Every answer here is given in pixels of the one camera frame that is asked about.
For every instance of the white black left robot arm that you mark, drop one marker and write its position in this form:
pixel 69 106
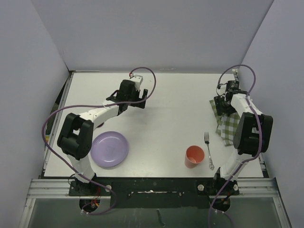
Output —
pixel 76 136

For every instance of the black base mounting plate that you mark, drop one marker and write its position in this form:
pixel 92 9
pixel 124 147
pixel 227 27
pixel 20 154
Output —
pixel 160 201

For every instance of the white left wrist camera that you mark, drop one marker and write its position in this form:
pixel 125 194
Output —
pixel 137 79

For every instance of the green white checkered cloth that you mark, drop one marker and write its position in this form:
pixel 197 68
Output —
pixel 226 125

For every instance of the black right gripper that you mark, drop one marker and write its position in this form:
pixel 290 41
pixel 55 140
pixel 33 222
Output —
pixel 221 109

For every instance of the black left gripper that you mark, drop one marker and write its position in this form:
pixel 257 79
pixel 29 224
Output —
pixel 137 93

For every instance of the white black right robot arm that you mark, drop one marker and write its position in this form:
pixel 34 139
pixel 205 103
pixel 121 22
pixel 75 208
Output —
pixel 226 170

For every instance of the orange plastic cup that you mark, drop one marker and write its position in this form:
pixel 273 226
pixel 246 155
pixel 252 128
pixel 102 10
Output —
pixel 194 156

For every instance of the aluminium front frame rail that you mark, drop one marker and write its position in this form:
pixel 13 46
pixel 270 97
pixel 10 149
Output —
pixel 60 188

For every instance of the purple plastic plate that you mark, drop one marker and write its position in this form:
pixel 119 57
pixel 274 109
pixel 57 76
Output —
pixel 109 149

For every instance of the silver metal fork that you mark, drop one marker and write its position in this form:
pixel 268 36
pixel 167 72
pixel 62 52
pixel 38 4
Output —
pixel 206 140

